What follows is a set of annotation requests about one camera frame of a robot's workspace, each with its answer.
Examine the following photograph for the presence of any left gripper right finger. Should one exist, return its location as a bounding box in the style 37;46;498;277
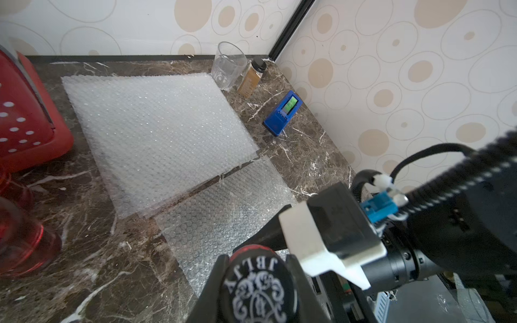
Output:
286;254;331;323

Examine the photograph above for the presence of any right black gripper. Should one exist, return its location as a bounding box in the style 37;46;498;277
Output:
233;203;445;323

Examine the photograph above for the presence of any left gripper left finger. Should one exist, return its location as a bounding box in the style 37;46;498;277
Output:
186;255;230;323

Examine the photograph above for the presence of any red drink bottle front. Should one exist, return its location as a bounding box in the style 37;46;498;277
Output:
219;245;298;322

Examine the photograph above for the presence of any red drink bottle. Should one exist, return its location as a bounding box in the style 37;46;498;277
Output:
219;245;298;322
1;167;62;279

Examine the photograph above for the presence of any single bubble wrap sheet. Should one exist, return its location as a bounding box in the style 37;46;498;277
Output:
156;158;296;296

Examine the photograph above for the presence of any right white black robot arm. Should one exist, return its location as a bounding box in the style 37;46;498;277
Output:
307;131;516;304

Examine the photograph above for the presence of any blue tape dispenser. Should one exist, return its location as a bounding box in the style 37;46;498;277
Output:
263;91;304;137

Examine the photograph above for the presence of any red drink bottle middle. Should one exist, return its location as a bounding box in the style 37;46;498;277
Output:
1;167;62;279

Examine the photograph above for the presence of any brown spice jar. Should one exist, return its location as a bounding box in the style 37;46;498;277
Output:
237;57;267;98

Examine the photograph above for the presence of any clear drinking glass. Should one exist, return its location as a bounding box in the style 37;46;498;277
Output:
211;42;248;91

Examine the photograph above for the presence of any red perforated plastic basket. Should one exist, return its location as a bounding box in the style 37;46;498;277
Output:
1;39;74;173

